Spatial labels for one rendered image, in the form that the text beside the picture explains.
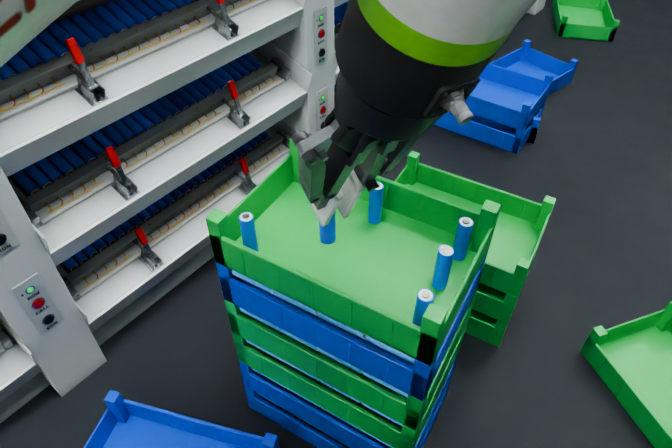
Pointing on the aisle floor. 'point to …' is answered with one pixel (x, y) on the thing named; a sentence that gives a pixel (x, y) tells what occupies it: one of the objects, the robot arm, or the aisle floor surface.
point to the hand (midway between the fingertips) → (335, 196)
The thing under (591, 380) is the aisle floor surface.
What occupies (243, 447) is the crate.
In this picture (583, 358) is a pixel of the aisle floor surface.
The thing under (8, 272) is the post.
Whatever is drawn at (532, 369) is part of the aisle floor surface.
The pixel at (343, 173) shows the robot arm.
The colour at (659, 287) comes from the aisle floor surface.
